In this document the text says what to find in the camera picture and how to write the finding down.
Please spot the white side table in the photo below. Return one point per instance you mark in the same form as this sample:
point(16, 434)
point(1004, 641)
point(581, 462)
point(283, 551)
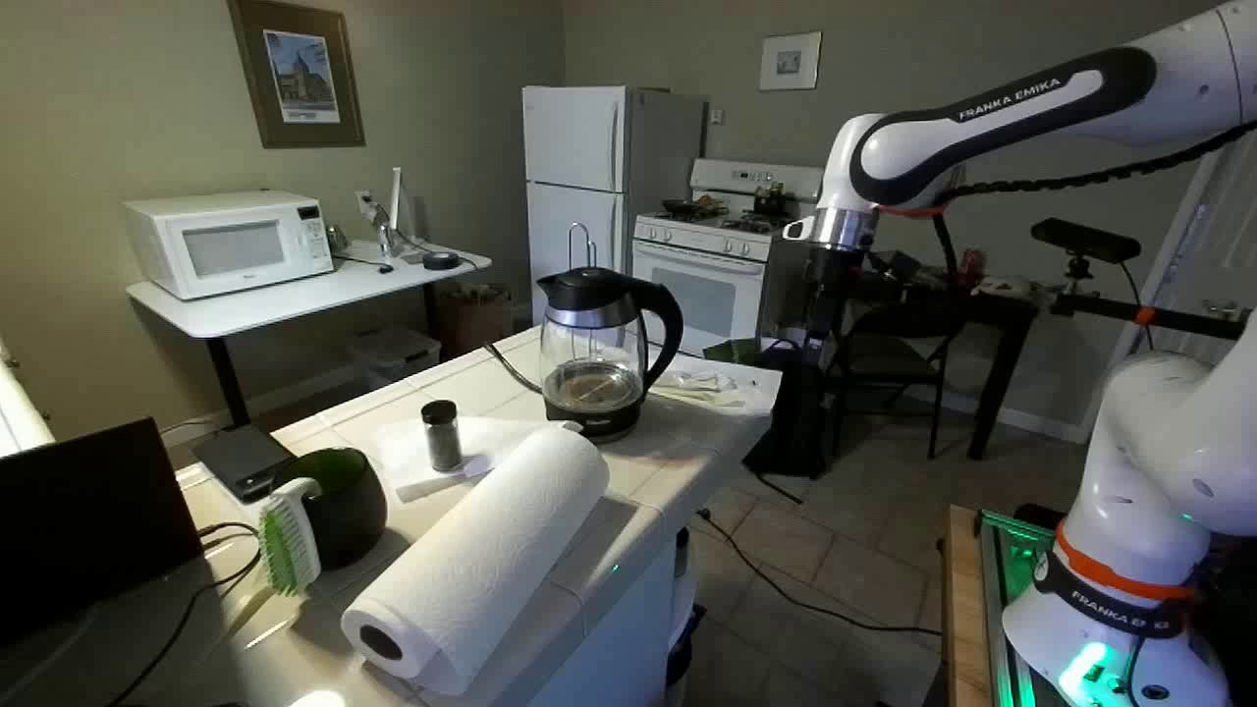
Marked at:
point(219, 322)

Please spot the paper sheet on counter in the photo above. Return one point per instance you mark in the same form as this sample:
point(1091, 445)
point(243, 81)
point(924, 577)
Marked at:
point(720, 386)

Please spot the framed picture brown frame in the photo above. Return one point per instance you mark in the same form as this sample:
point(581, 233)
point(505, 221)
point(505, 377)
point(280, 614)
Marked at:
point(300, 74)

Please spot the white refrigerator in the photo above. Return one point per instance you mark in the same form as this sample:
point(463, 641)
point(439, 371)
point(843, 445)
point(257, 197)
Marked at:
point(596, 163)

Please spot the white microwave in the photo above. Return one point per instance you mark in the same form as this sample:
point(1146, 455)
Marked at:
point(230, 243)

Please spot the black camera on tripod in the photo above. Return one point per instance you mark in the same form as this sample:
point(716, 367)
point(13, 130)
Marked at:
point(1083, 247)

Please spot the white stove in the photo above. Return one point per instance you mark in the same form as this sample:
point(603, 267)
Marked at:
point(724, 257)

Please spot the black laptop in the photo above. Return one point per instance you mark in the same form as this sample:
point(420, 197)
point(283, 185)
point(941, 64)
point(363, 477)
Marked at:
point(82, 521)

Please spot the dark wooden table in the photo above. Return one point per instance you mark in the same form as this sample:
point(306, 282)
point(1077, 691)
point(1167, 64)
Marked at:
point(1008, 315)

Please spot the small white framed picture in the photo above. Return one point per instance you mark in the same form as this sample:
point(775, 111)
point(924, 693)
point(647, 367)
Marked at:
point(791, 60)

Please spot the glass electric kettle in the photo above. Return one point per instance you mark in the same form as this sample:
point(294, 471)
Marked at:
point(603, 348)

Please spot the white paper towel roll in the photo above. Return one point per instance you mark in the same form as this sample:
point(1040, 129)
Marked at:
point(440, 612)

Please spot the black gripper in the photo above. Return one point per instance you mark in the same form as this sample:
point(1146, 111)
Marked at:
point(808, 307)

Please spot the black tablet device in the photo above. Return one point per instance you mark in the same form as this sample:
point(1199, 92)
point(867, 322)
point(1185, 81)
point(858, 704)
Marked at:
point(243, 462)

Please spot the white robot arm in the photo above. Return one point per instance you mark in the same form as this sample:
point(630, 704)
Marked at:
point(1170, 462)

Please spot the green white bottle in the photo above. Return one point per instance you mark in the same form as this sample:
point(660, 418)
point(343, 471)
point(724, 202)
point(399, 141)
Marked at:
point(287, 538)

